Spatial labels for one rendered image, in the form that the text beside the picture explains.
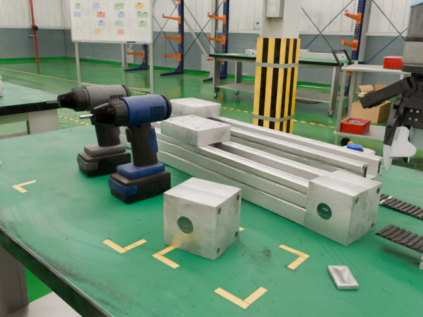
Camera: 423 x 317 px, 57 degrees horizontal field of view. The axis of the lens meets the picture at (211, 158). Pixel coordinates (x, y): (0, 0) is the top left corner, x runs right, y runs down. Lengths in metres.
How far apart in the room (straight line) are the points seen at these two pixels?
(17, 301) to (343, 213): 1.16
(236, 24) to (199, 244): 10.05
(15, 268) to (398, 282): 1.18
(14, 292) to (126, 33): 5.28
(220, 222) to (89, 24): 6.30
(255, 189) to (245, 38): 9.64
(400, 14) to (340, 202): 8.10
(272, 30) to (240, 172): 3.45
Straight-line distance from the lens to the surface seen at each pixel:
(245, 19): 10.45
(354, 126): 3.87
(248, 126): 1.19
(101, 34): 6.69
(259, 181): 0.82
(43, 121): 2.28
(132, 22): 6.36
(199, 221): 0.63
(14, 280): 1.51
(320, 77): 9.33
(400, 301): 0.63
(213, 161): 0.92
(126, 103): 0.81
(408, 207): 0.94
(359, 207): 0.73
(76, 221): 0.80
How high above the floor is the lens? 1.13
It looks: 18 degrees down
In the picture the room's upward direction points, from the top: 1 degrees clockwise
